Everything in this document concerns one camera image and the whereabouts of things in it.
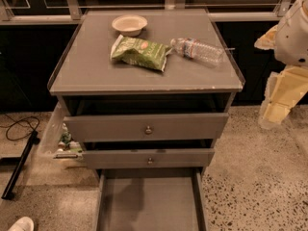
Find black metal stand leg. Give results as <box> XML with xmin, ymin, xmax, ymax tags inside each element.
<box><xmin>1</xmin><ymin>131</ymin><xmax>39</xmax><ymax>200</ymax></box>

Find grey bottom drawer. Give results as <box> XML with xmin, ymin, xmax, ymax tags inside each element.
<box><xmin>93</xmin><ymin>167</ymin><xmax>209</xmax><ymax>231</ymax></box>

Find clear plastic water bottle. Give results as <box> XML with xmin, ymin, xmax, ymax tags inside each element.
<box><xmin>170</xmin><ymin>38</ymin><xmax>224</xmax><ymax>65</ymax></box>

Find grey middle drawer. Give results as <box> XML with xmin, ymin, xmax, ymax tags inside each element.
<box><xmin>83</xmin><ymin>148</ymin><xmax>215</xmax><ymax>169</ymax></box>

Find clear plastic storage bin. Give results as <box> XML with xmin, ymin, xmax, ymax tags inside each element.
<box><xmin>38</xmin><ymin>103</ymin><xmax>82</xmax><ymax>161</ymax></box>

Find grey drawer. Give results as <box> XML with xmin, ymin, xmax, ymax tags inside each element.
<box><xmin>93</xmin><ymin>167</ymin><xmax>209</xmax><ymax>231</ymax></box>
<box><xmin>64</xmin><ymin>113</ymin><xmax>228</xmax><ymax>142</ymax></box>
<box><xmin>83</xmin><ymin>148</ymin><xmax>215</xmax><ymax>169</ymax></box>

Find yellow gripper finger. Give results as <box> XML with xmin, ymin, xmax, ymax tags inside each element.
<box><xmin>258</xmin><ymin>65</ymin><xmax>308</xmax><ymax>129</ymax></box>
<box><xmin>254</xmin><ymin>25</ymin><xmax>277</xmax><ymax>50</ymax></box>

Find white paper bowl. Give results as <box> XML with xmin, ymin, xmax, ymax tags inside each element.
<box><xmin>112</xmin><ymin>14</ymin><xmax>147</xmax><ymax>37</ymax></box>

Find green jalapeno chip bag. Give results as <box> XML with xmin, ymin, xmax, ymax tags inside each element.
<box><xmin>110</xmin><ymin>35</ymin><xmax>171</xmax><ymax>72</ymax></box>

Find grey drawer cabinet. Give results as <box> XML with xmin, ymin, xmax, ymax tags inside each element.
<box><xmin>46</xmin><ymin>9</ymin><xmax>246</xmax><ymax>178</ymax></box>

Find metal window railing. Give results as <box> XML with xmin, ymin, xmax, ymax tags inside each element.
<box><xmin>0</xmin><ymin>0</ymin><xmax>295</xmax><ymax>25</ymax></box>

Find black floor cable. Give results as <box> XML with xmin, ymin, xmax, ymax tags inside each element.
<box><xmin>0</xmin><ymin>113</ymin><xmax>41</xmax><ymax>142</ymax></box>

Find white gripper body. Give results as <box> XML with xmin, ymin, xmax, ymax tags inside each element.
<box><xmin>274</xmin><ymin>0</ymin><xmax>308</xmax><ymax>66</ymax></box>

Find grey top drawer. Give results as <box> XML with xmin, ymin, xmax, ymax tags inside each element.
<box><xmin>64</xmin><ymin>113</ymin><xmax>228</xmax><ymax>142</ymax></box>

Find white shoe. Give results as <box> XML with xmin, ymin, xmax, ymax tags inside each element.
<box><xmin>8</xmin><ymin>217</ymin><xmax>34</xmax><ymax>231</ymax></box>

